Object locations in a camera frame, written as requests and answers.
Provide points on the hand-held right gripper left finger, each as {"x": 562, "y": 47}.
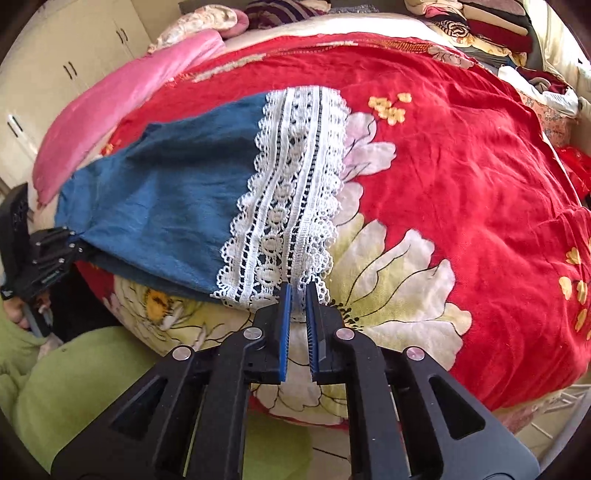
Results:
{"x": 284, "y": 332}

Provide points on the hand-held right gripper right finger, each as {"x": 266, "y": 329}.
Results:
{"x": 314, "y": 332}

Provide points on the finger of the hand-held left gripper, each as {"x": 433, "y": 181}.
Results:
{"x": 55, "y": 263}
{"x": 53, "y": 239}

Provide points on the blue pants with lace hem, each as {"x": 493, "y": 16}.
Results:
{"x": 161, "y": 194}

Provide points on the person's green clothing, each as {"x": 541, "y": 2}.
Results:
{"x": 69, "y": 378}

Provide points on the pink quilt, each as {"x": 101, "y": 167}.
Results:
{"x": 115, "y": 97}

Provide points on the cream wardrobe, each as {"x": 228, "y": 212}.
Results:
{"x": 69, "y": 46}

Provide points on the red floral blanket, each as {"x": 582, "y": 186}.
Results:
{"x": 461, "y": 194}

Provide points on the floral pillow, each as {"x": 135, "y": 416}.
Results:
{"x": 194, "y": 25}

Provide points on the mauve pillow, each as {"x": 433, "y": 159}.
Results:
{"x": 235, "y": 25}

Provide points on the cream bedsheet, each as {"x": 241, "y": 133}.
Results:
{"x": 369, "y": 25}

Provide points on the purple striped cushion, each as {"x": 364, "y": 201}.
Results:
{"x": 281, "y": 11}

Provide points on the pile of loose clothes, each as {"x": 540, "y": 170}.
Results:
{"x": 545, "y": 92}

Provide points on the stack of folded clothes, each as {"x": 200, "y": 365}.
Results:
{"x": 485, "y": 27}

